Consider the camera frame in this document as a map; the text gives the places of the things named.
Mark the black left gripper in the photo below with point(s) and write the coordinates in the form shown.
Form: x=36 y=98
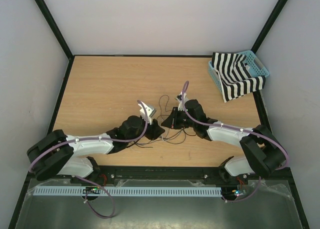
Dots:
x=155 y=130

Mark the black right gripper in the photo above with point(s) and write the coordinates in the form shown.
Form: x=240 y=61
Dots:
x=171 y=122

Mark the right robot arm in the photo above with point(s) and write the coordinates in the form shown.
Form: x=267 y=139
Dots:
x=262 y=153

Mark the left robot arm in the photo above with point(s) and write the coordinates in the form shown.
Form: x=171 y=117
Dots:
x=59 y=154

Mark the black white striped cloth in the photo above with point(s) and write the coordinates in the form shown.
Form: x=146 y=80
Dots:
x=235 y=80

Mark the light blue perforated basket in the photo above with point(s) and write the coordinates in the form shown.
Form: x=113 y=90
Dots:
x=254 y=67

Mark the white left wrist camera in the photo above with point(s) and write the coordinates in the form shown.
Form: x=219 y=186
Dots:
x=147 y=112

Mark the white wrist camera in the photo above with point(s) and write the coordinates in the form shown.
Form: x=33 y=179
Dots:
x=182 y=99
x=147 y=112

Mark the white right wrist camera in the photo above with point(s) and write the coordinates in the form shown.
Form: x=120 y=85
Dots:
x=182 y=99

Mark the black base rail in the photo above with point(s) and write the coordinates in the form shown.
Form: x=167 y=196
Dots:
x=206 y=175

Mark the light blue slotted cable duct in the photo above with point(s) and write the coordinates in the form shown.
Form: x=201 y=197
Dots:
x=128 y=191

